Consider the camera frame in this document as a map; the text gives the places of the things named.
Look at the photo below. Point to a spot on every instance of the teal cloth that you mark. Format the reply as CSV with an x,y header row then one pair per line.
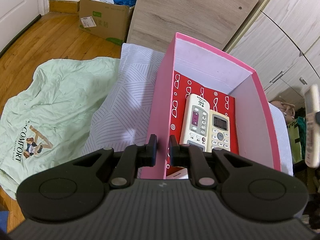
x,y
302,127

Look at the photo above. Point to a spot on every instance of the black door draft strip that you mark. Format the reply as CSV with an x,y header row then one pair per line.
x,y
21,31

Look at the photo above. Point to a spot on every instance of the large brown cardboard box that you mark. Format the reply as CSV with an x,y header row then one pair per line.
x,y
105,20

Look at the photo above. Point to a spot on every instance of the green bag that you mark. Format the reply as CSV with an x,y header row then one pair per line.
x,y
295,142

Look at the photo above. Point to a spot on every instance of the pink cardboard box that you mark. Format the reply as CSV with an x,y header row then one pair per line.
x,y
160,105

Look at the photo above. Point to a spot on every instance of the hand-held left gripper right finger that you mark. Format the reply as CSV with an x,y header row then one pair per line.
x,y
173,148

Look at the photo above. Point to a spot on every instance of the light wooden wardrobe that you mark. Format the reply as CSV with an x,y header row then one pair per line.
x,y
287,30

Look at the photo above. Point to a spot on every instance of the wooden shelf cabinet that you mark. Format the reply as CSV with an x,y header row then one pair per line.
x,y
187,12

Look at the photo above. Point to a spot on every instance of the brown leather bag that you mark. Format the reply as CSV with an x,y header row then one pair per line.
x,y
281,107

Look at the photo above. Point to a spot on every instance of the off-white remote control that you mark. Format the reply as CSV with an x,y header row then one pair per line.
x,y
312,142

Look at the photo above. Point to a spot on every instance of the cream remote control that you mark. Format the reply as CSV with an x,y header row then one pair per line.
x,y
220,135

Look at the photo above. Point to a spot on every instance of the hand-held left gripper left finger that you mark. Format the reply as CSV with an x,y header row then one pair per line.
x,y
151,152

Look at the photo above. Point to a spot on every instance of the light green t-shirt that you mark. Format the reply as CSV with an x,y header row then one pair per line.
x,y
62,92

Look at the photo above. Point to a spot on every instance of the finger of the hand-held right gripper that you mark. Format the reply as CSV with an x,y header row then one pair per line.
x,y
317,118

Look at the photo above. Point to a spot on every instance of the red patterned box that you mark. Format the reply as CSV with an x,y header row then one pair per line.
x,y
182,87

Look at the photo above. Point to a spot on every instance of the white remote control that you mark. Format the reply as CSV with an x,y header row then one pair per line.
x,y
193,127

